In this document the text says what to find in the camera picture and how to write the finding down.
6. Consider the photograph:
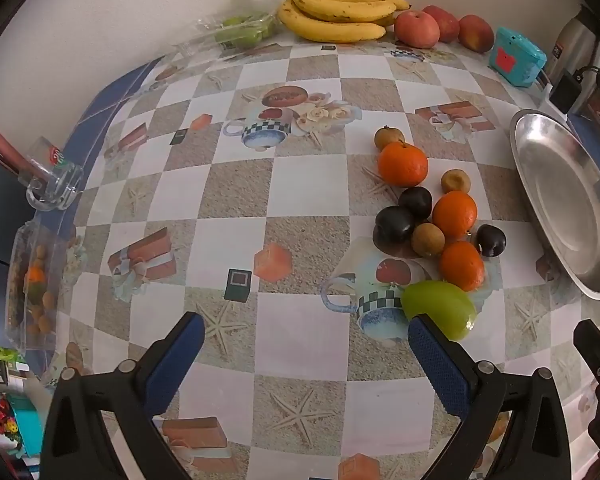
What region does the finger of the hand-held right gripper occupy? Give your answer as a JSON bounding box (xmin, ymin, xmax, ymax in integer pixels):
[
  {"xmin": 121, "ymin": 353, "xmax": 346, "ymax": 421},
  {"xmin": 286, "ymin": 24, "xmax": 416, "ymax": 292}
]
[{"xmin": 573, "ymin": 319, "xmax": 600, "ymax": 461}]

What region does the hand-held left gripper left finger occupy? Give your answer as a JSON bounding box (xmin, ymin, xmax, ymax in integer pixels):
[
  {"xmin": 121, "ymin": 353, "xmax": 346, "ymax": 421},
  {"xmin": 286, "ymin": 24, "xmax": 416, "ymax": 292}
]
[{"xmin": 40, "ymin": 311, "xmax": 206, "ymax": 480}]

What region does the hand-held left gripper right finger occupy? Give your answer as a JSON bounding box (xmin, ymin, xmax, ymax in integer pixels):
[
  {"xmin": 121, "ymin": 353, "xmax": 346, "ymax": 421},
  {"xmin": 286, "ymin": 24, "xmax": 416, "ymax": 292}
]
[{"xmin": 407, "ymin": 312, "xmax": 573, "ymax": 480}]

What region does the orange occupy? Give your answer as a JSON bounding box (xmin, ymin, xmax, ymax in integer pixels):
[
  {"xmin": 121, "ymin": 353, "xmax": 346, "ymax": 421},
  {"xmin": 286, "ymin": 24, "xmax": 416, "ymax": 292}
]
[
  {"xmin": 432, "ymin": 190, "xmax": 479, "ymax": 239},
  {"xmin": 377, "ymin": 141, "xmax": 429, "ymax": 187},
  {"xmin": 439, "ymin": 241, "xmax": 486, "ymax": 293}
]

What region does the brown longan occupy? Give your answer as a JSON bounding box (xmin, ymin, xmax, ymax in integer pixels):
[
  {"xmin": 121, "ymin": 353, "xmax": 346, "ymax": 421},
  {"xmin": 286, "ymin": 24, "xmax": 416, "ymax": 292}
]
[
  {"xmin": 411, "ymin": 221, "xmax": 446, "ymax": 257},
  {"xmin": 440, "ymin": 168, "xmax": 471, "ymax": 194},
  {"xmin": 374, "ymin": 125, "xmax": 406, "ymax": 152}
]

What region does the dark purple plum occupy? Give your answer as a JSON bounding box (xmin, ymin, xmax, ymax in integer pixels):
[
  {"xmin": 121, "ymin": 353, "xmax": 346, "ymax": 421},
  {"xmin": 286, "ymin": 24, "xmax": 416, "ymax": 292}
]
[
  {"xmin": 475, "ymin": 224, "xmax": 507, "ymax": 258},
  {"xmin": 398, "ymin": 186, "xmax": 433, "ymax": 221},
  {"xmin": 374, "ymin": 205, "xmax": 415, "ymax": 247}
]

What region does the silver metal plate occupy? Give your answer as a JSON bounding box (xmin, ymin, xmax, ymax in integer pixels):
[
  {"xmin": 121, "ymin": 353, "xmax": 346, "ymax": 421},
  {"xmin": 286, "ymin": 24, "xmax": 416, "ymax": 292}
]
[{"xmin": 509, "ymin": 109, "xmax": 600, "ymax": 301}]

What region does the heap of small longans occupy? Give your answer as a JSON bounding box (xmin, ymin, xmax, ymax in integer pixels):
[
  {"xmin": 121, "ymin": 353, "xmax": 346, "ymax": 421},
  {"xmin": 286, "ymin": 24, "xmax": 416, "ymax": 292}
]
[{"xmin": 27, "ymin": 292, "xmax": 56, "ymax": 333}]

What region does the clear plastic produce tub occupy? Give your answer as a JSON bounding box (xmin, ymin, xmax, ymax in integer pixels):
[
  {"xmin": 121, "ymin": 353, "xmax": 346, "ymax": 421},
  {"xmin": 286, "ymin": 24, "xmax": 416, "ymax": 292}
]
[{"xmin": 5, "ymin": 222, "xmax": 76, "ymax": 353}]

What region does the colourful toy pile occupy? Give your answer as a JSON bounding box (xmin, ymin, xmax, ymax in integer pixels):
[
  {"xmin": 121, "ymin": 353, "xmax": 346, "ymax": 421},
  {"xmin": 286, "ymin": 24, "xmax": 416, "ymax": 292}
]
[{"xmin": 0, "ymin": 342, "xmax": 46, "ymax": 461}]

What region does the clear glass mug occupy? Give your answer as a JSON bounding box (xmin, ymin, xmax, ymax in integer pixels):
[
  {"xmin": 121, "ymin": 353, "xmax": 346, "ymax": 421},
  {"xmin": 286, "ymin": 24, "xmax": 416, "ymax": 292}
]
[{"xmin": 19, "ymin": 135, "xmax": 85, "ymax": 211}]

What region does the checkered printed tablecloth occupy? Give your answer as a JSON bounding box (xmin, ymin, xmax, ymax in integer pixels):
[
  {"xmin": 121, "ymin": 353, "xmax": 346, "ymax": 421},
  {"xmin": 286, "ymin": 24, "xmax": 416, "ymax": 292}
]
[{"xmin": 10, "ymin": 40, "xmax": 600, "ymax": 480}]

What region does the black power adapter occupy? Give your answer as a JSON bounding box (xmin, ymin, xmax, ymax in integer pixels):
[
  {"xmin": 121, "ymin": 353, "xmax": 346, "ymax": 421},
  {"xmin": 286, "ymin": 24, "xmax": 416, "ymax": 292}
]
[{"xmin": 550, "ymin": 71, "xmax": 583, "ymax": 111}]

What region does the reddish brown plank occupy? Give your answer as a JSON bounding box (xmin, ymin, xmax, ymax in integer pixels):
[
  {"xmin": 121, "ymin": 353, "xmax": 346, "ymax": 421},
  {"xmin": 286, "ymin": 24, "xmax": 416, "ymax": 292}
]
[{"xmin": 0, "ymin": 124, "xmax": 46, "ymax": 181}]

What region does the teal box with red label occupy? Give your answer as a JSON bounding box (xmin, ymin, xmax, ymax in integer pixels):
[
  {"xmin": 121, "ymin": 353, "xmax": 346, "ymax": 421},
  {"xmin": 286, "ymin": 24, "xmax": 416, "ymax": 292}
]
[{"xmin": 488, "ymin": 27, "xmax": 548, "ymax": 87}]

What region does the silver thermos flask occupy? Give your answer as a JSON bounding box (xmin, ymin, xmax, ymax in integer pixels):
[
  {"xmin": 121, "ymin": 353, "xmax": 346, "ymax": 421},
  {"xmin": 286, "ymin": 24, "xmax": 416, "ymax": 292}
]
[{"xmin": 550, "ymin": 4, "xmax": 600, "ymax": 106}]

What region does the red apple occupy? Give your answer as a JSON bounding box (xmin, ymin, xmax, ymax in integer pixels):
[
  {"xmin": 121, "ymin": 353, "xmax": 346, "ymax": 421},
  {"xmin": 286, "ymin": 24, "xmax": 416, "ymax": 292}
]
[
  {"xmin": 458, "ymin": 14, "xmax": 495, "ymax": 54},
  {"xmin": 393, "ymin": 9, "xmax": 440, "ymax": 49},
  {"xmin": 422, "ymin": 5, "xmax": 461, "ymax": 43}
]

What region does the heap of green jujubes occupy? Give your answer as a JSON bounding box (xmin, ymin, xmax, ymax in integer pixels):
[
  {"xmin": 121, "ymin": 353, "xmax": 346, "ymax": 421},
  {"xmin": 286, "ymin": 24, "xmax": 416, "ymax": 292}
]
[{"xmin": 215, "ymin": 14, "xmax": 279, "ymax": 51}]

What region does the yellow banana bunch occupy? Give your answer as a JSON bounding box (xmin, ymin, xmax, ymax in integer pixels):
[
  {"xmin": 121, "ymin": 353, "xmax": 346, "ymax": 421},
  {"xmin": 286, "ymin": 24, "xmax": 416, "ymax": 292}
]
[{"xmin": 278, "ymin": 0, "xmax": 412, "ymax": 44}]

